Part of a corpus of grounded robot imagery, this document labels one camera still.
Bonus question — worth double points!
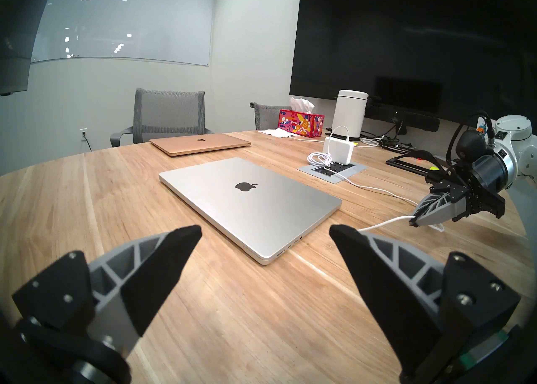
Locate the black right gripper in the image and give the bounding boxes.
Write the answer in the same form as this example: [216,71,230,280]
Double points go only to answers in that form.
[413,152,511,227]

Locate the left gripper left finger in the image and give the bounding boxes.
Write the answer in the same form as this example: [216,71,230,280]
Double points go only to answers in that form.
[12,225,203,358]

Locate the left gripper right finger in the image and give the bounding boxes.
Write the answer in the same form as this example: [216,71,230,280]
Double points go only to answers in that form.
[329,225,521,383]

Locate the white charging cable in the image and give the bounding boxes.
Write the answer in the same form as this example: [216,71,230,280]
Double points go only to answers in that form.
[308,125,446,233]

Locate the silver MacBook laptop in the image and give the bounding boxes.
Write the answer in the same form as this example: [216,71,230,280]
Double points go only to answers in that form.
[159,157,343,266]

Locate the rose gold MacBook laptop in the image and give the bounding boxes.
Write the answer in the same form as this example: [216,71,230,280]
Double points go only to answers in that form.
[149,133,252,157]

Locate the black laptop stand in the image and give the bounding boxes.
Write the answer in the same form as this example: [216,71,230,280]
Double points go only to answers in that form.
[385,148,451,178]

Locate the grey table outlet plate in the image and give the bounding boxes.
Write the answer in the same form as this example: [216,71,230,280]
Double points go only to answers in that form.
[297,161,369,184]

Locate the black video bar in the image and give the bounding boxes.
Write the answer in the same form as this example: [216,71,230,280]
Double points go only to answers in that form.
[365,104,440,133]

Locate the white power adapter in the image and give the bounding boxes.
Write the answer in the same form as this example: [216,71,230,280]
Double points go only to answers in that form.
[322,136,357,165]

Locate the white cylindrical bin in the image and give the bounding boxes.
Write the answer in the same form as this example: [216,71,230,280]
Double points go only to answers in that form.
[331,89,370,141]

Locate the colourful floral tissue box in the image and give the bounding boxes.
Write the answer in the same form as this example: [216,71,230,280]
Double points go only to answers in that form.
[278,97,326,137]

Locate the grey mesh office chair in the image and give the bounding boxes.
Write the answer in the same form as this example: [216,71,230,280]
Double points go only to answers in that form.
[250,102,294,131]
[110,88,212,148]

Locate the white paper napkin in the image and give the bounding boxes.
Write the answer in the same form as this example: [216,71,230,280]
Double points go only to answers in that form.
[258,127,300,139]

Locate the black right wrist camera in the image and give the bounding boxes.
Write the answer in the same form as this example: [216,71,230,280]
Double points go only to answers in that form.
[455,129,488,161]

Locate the black cable bundle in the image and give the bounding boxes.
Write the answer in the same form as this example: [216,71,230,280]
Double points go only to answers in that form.
[369,123,417,154]

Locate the large black wall television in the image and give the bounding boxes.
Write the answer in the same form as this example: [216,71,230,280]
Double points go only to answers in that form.
[289,0,537,127]

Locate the glass wall whiteboard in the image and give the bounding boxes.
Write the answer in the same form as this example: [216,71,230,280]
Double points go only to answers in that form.
[30,0,218,67]

